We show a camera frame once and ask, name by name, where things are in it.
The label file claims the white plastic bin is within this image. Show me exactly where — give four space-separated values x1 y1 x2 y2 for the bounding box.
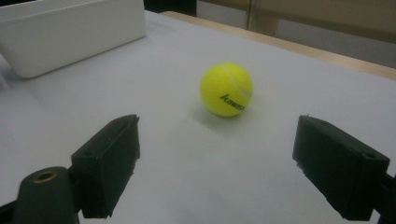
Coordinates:
0 0 148 79

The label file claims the beige wooden furniture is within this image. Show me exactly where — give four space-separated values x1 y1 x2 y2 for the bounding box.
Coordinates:
199 0 396 45

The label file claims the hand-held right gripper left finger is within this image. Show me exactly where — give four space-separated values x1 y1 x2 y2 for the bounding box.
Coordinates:
70 114 141 219

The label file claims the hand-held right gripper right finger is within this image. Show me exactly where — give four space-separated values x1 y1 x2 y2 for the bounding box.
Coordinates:
292 115 390 222

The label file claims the yellow tennis ball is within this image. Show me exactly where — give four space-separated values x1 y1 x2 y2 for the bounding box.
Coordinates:
199 62 254 119

